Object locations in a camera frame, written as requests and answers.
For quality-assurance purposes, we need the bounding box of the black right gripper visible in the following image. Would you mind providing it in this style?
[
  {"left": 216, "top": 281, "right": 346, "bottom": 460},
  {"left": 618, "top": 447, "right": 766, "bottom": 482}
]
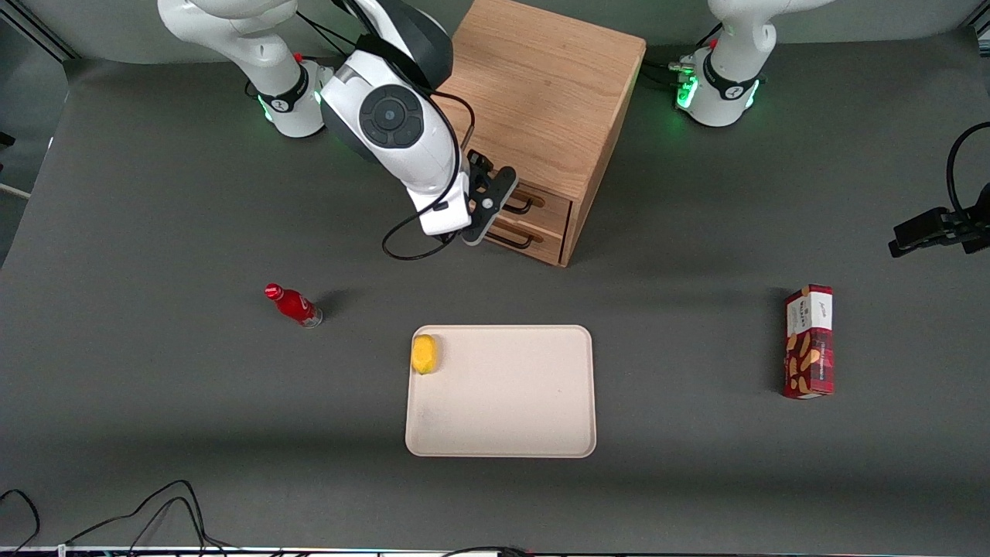
[{"left": 466, "top": 152, "right": 505, "bottom": 227}]

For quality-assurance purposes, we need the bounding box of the beige plastic tray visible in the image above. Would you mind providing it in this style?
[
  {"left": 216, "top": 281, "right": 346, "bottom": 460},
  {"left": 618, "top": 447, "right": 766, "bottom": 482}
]
[{"left": 405, "top": 324, "right": 598, "bottom": 459}]

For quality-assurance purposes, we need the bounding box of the red cola bottle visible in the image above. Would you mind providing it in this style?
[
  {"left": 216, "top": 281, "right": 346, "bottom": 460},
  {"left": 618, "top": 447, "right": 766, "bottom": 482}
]
[{"left": 265, "top": 283, "right": 324, "bottom": 329}]

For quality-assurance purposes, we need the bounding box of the black floor cable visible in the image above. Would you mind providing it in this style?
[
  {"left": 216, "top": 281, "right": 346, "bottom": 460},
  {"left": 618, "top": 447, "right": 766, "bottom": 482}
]
[
  {"left": 63, "top": 480, "right": 233, "bottom": 555},
  {"left": 437, "top": 545, "right": 534, "bottom": 557},
  {"left": 124, "top": 495, "right": 210, "bottom": 556},
  {"left": 0, "top": 489, "right": 41, "bottom": 555}
]

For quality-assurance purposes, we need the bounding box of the black looped cable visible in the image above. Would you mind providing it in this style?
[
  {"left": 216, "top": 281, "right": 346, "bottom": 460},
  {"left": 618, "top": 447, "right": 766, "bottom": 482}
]
[{"left": 947, "top": 121, "right": 990, "bottom": 214}]

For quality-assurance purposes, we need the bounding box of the black camera clamp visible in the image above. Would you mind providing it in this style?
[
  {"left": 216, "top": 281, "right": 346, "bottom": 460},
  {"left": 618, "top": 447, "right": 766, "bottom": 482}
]
[{"left": 888, "top": 183, "right": 990, "bottom": 258}]

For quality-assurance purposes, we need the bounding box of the aluminium frame rail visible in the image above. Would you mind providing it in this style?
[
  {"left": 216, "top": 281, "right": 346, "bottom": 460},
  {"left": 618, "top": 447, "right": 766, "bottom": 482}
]
[{"left": 0, "top": 0, "right": 78, "bottom": 63}]

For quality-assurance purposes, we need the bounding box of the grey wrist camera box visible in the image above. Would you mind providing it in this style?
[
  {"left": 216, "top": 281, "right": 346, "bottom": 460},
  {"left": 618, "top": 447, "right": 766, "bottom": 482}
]
[{"left": 462, "top": 166, "right": 520, "bottom": 248}]

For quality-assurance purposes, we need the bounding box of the wooden drawer cabinet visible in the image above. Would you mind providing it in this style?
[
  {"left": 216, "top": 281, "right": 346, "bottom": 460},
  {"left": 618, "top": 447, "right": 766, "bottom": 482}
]
[{"left": 433, "top": 0, "right": 647, "bottom": 268}]

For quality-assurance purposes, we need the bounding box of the yellow lemon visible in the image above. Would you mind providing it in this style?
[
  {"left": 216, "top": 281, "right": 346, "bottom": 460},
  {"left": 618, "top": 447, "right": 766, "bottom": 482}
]
[{"left": 411, "top": 333, "right": 439, "bottom": 375}]

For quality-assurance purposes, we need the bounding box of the black base cable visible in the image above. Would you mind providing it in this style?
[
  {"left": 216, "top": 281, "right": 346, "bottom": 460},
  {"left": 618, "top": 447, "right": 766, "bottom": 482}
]
[
  {"left": 296, "top": 11, "right": 350, "bottom": 60},
  {"left": 640, "top": 60, "right": 697, "bottom": 87}
]

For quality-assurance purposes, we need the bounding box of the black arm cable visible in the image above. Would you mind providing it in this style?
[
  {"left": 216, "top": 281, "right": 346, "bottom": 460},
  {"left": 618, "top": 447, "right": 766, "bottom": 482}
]
[{"left": 333, "top": 0, "right": 476, "bottom": 261}]

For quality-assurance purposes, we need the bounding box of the red cookie box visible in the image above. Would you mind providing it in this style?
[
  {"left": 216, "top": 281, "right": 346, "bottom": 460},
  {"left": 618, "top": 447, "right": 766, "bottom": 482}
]
[{"left": 781, "top": 284, "right": 835, "bottom": 400}]

